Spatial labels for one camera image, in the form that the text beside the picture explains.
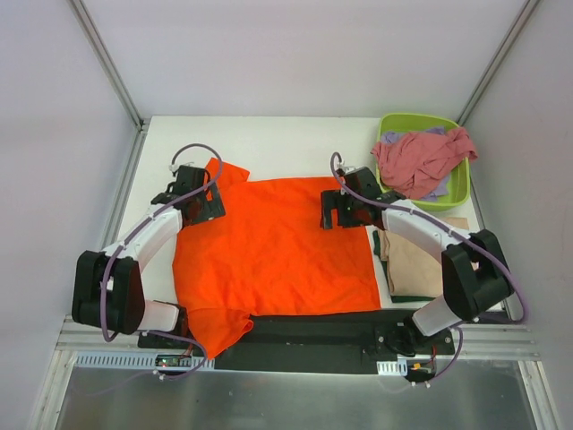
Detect orange t shirt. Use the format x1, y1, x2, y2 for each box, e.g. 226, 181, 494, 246
172, 159, 381, 358

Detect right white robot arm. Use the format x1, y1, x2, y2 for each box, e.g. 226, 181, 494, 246
321, 166, 517, 354

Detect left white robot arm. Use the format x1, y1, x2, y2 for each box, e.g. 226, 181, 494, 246
72, 165, 226, 348

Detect folded dark green t shirt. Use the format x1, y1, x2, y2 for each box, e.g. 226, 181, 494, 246
372, 228, 447, 305

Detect pink t shirt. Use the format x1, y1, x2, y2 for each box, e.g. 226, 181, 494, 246
371, 127, 478, 200

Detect folded beige t shirt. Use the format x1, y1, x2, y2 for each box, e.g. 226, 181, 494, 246
380, 217, 471, 297

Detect lavender t shirt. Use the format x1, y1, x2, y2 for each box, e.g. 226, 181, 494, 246
372, 127, 451, 200

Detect green plastic basin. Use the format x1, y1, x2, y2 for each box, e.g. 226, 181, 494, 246
377, 112, 471, 212

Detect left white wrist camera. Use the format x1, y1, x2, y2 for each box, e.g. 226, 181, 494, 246
168, 162, 193, 175

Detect left aluminium table rail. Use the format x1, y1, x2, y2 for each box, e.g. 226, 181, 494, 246
98, 118, 151, 248

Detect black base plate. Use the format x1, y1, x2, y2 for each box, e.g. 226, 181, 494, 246
136, 308, 458, 373

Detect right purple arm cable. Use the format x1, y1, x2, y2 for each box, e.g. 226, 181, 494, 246
329, 150, 530, 324

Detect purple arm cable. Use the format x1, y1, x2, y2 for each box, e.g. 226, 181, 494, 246
329, 150, 530, 324
100, 142, 225, 344

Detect right white cable duct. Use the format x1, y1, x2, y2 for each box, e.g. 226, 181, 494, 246
376, 359, 408, 377

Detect white cable duct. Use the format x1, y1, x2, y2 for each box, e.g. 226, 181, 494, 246
75, 352, 215, 372
376, 359, 408, 377

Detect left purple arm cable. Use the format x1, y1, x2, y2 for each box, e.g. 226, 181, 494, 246
100, 142, 225, 344

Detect left white cable duct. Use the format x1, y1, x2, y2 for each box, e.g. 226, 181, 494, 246
75, 352, 215, 372

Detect left aluminium frame post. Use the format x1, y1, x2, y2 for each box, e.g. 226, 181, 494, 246
67, 0, 144, 130

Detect aluminium frame post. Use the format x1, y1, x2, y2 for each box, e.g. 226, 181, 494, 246
67, 0, 144, 130
457, 0, 543, 125

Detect right aluminium frame post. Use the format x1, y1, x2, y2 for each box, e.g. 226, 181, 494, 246
457, 0, 543, 125

